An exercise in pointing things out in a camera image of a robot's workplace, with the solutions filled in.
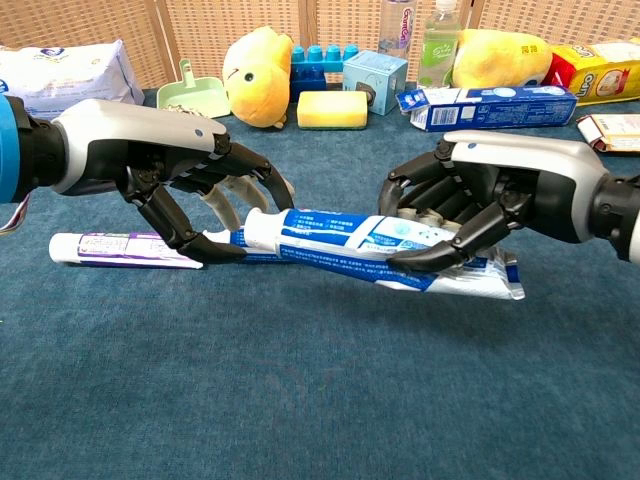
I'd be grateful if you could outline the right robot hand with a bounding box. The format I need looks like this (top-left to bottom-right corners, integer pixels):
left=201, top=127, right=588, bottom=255
left=377, top=130, right=609, bottom=274

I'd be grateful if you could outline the yellow and red snack pack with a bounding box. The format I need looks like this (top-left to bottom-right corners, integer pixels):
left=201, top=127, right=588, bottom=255
left=542, top=40, right=640, bottom=106

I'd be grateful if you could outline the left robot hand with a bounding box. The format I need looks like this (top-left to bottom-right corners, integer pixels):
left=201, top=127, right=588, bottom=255
left=49, top=98, right=296, bottom=265

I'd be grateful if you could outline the brown and white carton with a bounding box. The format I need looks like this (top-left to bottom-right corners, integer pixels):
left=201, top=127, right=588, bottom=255
left=575, top=113, right=640, bottom=153

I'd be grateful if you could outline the clear bottle with green label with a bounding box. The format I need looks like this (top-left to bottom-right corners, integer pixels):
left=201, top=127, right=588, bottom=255
left=417, top=0, right=462, bottom=90

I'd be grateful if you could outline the blue toothpaste carton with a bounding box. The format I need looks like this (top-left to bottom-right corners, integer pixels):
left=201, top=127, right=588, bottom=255
left=395, top=85, right=579, bottom=133

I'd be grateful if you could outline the light blue small carton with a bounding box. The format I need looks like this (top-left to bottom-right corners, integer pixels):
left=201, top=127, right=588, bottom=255
left=342, top=49, right=409, bottom=117

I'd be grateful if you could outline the woven wooden folding screen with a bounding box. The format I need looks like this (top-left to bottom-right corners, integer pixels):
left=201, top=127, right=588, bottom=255
left=0, top=0, right=640, bottom=91

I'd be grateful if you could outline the green plastic dustpan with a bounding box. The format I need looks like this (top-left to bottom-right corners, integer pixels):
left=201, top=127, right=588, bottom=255
left=156, top=58, right=232, bottom=120

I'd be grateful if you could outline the purple and white toothpaste tube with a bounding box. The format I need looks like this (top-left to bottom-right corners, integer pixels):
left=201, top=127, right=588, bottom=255
left=48, top=230, right=204, bottom=270

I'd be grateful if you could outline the yellow sponge with green base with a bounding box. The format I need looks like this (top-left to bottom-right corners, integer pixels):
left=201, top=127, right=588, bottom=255
left=296, top=90, right=370, bottom=131

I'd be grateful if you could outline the yellow plush duck with tag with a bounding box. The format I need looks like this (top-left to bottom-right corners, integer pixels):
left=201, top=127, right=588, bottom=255
left=452, top=28, right=554, bottom=89

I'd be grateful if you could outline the teal table cloth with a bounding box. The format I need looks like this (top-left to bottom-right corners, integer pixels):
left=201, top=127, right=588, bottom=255
left=0, top=82, right=640, bottom=480

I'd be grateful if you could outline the blue and white toothpaste tube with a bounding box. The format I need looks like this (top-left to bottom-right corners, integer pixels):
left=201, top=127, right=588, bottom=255
left=243, top=207, right=526, bottom=301
left=202, top=228, right=311, bottom=265

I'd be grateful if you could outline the clear bottle with pink label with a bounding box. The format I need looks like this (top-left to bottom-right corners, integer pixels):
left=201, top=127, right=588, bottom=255
left=377, top=0, right=418, bottom=60

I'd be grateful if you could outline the white tissue pack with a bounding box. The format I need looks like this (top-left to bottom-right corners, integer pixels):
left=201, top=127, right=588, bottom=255
left=0, top=39, right=146, bottom=121

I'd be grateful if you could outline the yellow plush duck with face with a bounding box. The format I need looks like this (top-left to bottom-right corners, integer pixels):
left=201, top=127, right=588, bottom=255
left=221, top=25, right=295, bottom=130

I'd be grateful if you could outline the blue toy building block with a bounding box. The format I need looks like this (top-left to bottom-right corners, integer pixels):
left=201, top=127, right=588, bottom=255
left=289, top=44, right=360, bottom=104

